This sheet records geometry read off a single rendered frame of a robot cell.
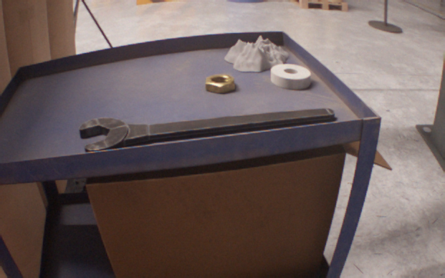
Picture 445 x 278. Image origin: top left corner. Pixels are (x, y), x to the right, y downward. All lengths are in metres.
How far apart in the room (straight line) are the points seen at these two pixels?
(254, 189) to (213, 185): 0.06
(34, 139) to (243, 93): 0.35
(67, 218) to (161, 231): 0.44
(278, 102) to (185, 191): 0.19
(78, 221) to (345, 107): 0.68
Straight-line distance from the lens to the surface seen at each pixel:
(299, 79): 0.70
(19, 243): 1.22
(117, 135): 0.56
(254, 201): 0.64
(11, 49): 1.35
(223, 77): 0.71
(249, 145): 0.51
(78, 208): 1.07
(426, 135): 2.61
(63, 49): 1.83
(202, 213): 0.64
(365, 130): 0.57
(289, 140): 0.53
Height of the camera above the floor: 1.16
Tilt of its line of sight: 30 degrees down
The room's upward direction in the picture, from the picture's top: 2 degrees counter-clockwise
